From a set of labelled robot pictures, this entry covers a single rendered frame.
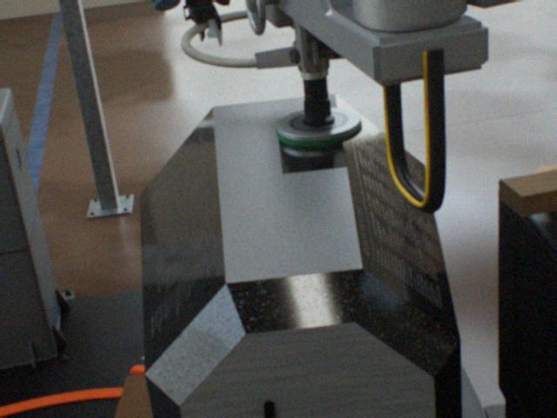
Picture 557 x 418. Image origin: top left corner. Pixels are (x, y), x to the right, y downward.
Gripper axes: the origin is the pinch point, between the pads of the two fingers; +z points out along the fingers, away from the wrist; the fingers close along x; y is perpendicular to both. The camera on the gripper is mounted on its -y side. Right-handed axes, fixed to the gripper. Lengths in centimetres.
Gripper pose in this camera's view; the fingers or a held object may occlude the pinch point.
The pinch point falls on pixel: (212, 41)
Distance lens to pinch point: 303.5
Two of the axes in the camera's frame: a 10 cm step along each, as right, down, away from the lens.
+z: 1.2, 8.8, 4.7
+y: -7.2, 4.0, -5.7
